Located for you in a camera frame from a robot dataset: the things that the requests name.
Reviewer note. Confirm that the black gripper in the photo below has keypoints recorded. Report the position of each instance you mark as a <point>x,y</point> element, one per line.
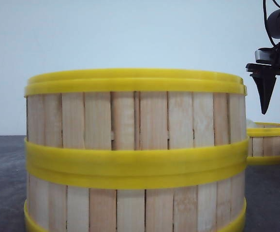
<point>264,71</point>

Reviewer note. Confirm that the bamboo steamer basket yellow rims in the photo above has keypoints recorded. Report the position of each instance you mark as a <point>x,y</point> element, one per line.
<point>135,109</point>

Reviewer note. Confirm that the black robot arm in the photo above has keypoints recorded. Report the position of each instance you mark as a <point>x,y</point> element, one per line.
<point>272,26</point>

